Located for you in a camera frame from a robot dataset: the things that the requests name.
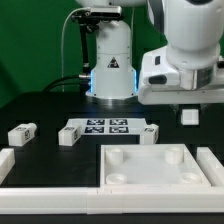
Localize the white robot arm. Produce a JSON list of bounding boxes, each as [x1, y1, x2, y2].
[[76, 0, 224, 105]]

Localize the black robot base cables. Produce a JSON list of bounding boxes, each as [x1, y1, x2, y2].
[[41, 74, 92, 93]]

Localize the white U-shaped fence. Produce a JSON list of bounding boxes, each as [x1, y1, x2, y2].
[[0, 147, 224, 214]]

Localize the black camera on mount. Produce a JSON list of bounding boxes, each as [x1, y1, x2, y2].
[[71, 6, 123, 75]]

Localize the white camera cable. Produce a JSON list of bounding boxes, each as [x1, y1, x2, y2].
[[60, 7, 88, 93]]

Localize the white square tabletop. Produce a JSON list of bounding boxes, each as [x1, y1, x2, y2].
[[100, 144, 211, 187]]

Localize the white marker sheet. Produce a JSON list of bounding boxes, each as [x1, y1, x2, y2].
[[67, 118, 146, 135]]

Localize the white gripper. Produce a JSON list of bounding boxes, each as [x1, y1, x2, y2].
[[138, 47, 224, 105]]

